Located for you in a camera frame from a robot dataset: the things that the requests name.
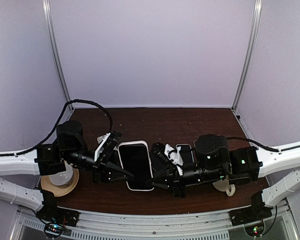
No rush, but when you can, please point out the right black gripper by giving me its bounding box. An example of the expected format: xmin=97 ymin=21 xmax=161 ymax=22
xmin=146 ymin=162 xmax=226 ymax=200

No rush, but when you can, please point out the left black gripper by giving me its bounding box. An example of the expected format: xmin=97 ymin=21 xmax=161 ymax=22
xmin=62 ymin=146 xmax=137 ymax=185

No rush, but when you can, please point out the dark phone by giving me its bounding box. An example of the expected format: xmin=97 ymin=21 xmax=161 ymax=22
xmin=119 ymin=144 xmax=153 ymax=190

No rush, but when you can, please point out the pinkish beige phone case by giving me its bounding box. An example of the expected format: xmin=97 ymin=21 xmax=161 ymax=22
xmin=117 ymin=139 xmax=155 ymax=192

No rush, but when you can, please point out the purple phone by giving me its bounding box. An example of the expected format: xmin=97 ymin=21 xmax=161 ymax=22
xmin=176 ymin=144 xmax=194 ymax=166

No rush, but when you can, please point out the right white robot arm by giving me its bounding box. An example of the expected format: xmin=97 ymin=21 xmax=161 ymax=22
xmin=146 ymin=134 xmax=300 ymax=224

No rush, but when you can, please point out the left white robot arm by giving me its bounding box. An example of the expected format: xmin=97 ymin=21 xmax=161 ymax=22
xmin=0 ymin=120 xmax=134 ymax=222

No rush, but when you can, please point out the white bowl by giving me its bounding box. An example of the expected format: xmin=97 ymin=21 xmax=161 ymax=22
xmin=49 ymin=163 xmax=74 ymax=187

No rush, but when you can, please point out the cream ribbed mug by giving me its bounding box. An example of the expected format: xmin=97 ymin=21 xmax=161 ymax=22
xmin=212 ymin=179 xmax=236 ymax=197

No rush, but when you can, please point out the tan saucer plate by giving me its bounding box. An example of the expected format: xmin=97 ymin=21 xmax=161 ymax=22
xmin=40 ymin=168 xmax=80 ymax=198

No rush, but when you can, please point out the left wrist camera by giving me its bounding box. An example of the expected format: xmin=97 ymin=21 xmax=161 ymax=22
xmin=94 ymin=131 xmax=122 ymax=165

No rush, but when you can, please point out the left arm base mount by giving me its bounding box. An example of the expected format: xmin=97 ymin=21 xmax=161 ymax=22
xmin=33 ymin=207 xmax=80 ymax=239

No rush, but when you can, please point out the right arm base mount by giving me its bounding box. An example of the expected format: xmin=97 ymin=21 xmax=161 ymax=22
xmin=228 ymin=206 xmax=272 ymax=238

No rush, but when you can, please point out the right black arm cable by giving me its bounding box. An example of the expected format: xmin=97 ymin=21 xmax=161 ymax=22
xmin=226 ymin=136 xmax=281 ymax=153

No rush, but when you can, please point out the left aluminium corner post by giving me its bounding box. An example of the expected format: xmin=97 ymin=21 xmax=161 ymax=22
xmin=42 ymin=0 xmax=71 ymax=102

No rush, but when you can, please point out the aluminium corner post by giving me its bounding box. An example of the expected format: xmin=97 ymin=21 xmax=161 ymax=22
xmin=42 ymin=0 xmax=71 ymax=102
xmin=231 ymin=0 xmax=263 ymax=112

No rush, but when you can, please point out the right aluminium corner post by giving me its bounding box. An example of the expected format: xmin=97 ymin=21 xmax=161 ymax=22
xmin=231 ymin=0 xmax=263 ymax=112

